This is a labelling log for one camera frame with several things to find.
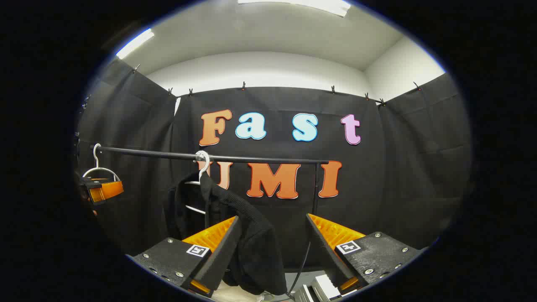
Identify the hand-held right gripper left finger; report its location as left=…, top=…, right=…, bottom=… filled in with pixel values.
left=126, top=216, right=242, bottom=298

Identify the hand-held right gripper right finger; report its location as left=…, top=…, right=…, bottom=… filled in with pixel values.
left=305, top=213, right=424, bottom=294

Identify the black knit jacket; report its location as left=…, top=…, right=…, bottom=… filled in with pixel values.
left=164, top=170, right=288, bottom=295

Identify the white fabric laundry hamper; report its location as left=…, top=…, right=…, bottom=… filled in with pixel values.
left=211, top=280, right=265, bottom=302

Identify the empty white hanger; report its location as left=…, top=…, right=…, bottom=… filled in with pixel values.
left=82, top=143, right=121, bottom=182

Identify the black clothes rack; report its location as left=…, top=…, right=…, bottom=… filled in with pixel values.
left=90, top=146, right=330, bottom=216

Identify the white hanger with crossbar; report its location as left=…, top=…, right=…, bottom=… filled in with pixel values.
left=185, top=150, right=210, bottom=215

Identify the white cabinet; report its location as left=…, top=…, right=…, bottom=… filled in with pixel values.
left=294, top=275, right=357, bottom=302

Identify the black backdrop cloth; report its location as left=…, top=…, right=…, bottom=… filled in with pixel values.
left=76, top=59, right=472, bottom=269

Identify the small ceiling light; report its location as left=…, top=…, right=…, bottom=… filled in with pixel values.
left=116, top=29, right=155, bottom=59

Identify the row of backdrop clips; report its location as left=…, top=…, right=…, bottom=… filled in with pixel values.
left=133, top=64, right=422, bottom=106

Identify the long ceiling light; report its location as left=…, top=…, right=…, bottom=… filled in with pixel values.
left=238, top=0, right=351, bottom=17

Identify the black cable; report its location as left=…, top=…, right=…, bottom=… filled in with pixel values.
left=287, top=241, right=312, bottom=294

